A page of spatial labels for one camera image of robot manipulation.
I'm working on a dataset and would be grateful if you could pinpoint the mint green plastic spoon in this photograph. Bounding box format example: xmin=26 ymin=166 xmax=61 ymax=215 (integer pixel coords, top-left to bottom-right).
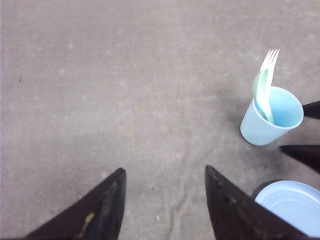
xmin=252 ymin=69 xmax=274 ymax=124

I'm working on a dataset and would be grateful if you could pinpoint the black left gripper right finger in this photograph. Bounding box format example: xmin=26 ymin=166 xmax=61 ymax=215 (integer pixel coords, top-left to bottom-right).
xmin=205 ymin=165 xmax=310 ymax=240

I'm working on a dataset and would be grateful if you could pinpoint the blue plastic plate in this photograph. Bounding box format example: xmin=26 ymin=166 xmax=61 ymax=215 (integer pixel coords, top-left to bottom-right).
xmin=254 ymin=180 xmax=320 ymax=237

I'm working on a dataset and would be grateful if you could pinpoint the light blue plastic cup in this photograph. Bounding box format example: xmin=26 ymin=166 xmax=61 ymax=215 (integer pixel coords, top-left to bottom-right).
xmin=239 ymin=86 xmax=305 ymax=146

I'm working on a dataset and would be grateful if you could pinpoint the white plastic fork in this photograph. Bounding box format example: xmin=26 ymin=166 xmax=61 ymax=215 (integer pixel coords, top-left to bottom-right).
xmin=260 ymin=49 xmax=280 ymax=76

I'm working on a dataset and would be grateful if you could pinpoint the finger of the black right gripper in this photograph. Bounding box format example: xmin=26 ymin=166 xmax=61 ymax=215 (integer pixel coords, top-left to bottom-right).
xmin=279 ymin=144 xmax=320 ymax=174
xmin=302 ymin=100 xmax=320 ymax=119

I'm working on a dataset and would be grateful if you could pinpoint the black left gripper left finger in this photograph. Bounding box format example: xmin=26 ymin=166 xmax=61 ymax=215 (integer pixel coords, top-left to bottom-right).
xmin=25 ymin=168 xmax=127 ymax=240

